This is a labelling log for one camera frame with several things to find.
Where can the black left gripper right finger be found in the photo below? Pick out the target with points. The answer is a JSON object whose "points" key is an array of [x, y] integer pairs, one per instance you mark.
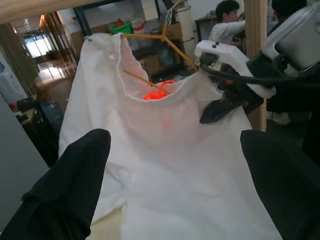
{"points": [[290, 190]]}

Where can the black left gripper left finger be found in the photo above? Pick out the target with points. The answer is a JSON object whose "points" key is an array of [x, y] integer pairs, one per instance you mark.
{"points": [[62, 190]]}

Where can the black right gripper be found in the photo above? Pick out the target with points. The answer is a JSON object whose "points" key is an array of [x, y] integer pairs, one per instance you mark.
{"points": [[240, 93]]}

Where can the white garment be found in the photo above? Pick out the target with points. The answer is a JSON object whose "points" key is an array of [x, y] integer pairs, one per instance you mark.
{"points": [[162, 155]]}

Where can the yellow clothes hanger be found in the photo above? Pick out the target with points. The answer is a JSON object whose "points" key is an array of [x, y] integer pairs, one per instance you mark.
{"points": [[162, 37]]}

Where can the blue water jug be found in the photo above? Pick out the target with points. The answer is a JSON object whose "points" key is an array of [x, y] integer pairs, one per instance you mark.
{"points": [[51, 115]]}

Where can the person in white shirt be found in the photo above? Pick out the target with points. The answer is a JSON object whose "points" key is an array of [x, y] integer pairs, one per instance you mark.
{"points": [[225, 30]]}

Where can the black case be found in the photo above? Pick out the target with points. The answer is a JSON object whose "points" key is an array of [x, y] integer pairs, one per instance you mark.
{"points": [[26, 103]]}

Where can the cream cylindrical tank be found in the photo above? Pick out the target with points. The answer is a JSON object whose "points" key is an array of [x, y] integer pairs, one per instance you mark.
{"points": [[185, 23]]}

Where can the white water dispenser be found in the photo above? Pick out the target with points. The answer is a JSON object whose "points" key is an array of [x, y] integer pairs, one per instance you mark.
{"points": [[10, 82]]}

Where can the green plastic bin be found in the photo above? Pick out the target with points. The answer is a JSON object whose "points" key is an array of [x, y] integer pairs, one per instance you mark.
{"points": [[123, 28]]}

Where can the wooden rack crossbar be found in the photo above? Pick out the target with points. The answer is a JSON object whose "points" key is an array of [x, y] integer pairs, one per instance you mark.
{"points": [[62, 8]]}

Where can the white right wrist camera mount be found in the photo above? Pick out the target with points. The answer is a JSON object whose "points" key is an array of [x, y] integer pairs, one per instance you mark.
{"points": [[232, 53]]}

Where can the wooden rack post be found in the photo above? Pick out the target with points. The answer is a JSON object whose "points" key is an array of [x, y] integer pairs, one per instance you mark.
{"points": [[253, 25]]}

